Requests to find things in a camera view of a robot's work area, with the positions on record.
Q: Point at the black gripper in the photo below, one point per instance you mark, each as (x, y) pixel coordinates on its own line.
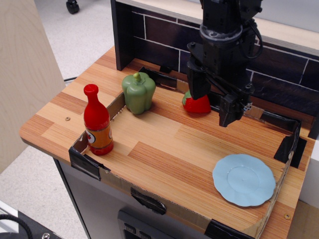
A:
(221, 60)

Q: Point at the red hot sauce bottle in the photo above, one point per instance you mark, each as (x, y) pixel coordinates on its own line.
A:
(97, 123)

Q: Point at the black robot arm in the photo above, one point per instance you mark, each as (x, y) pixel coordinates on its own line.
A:
(226, 15)

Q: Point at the cardboard fence with black tape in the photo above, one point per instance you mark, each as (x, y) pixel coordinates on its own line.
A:
(166, 155)

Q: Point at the red toy strawberry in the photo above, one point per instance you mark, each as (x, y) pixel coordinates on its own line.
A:
(201, 105)

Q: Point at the dark tile backsplash panel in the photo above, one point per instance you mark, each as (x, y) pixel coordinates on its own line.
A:
(285, 76)

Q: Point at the green toy bell pepper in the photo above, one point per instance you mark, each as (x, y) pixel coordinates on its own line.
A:
(138, 91)

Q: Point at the light blue plastic plate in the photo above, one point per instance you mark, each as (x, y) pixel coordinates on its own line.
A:
(243, 180)

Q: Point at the grey cabinet under table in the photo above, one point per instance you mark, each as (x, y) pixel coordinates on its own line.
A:
(107, 213)

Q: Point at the black caster wheel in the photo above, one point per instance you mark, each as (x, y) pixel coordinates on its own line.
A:
(72, 6)

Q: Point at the light wooden board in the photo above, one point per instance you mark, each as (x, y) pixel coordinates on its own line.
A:
(29, 74)

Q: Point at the black equipment with cable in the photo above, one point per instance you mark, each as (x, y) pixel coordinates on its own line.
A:
(20, 226)

